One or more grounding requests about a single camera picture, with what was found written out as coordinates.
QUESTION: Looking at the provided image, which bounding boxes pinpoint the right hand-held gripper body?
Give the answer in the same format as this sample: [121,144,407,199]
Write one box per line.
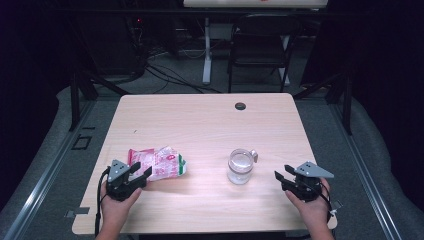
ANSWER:
[282,161,335,203]

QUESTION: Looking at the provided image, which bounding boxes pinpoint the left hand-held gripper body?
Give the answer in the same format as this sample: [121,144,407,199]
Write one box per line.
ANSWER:
[105,159,148,203]

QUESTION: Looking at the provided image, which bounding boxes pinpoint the pink and white plastic bag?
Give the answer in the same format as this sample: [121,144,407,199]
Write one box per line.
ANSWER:
[127,145,188,182]

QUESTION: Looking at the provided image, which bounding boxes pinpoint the clear glass jar with lid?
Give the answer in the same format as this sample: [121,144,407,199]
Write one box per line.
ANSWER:
[226,148,260,186]

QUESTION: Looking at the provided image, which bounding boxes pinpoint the person's left hand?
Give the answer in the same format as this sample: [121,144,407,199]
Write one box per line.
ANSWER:
[99,181,143,231]

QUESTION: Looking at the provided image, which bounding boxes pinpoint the person's right hand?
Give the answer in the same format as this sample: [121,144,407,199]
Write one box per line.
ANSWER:
[284,177,333,232]

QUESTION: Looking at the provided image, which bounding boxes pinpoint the grey tape strip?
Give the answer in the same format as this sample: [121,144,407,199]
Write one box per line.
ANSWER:
[329,199,344,213]
[64,206,91,220]

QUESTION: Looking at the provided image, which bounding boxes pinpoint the black metal stand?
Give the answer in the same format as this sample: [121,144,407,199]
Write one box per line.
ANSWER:
[292,70,354,136]
[67,69,132,132]

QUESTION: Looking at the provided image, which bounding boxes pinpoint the black folding chair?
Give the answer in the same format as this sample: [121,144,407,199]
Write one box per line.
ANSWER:
[227,13,303,94]

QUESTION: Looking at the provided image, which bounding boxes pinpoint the dark equipment with red light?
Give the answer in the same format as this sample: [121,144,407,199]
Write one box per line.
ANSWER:
[123,12,148,73]

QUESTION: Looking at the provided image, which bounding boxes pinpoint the white desk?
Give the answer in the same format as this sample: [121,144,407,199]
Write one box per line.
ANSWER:
[182,0,330,87]

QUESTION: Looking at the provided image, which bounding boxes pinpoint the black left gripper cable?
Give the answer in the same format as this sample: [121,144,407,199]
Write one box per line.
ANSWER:
[94,166,112,238]

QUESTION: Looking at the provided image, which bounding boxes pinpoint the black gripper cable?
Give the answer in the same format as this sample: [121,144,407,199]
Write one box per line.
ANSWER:
[94,166,112,238]
[319,181,335,224]

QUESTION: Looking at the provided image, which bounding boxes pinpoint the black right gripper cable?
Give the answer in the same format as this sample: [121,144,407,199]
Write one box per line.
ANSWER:
[319,181,335,224]

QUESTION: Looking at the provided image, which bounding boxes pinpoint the aluminium floor rail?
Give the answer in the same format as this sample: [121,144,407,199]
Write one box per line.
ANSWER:
[327,102,404,240]
[2,99,98,240]

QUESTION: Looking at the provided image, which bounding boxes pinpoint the black floor cables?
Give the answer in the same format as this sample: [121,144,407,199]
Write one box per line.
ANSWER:
[143,62,222,95]

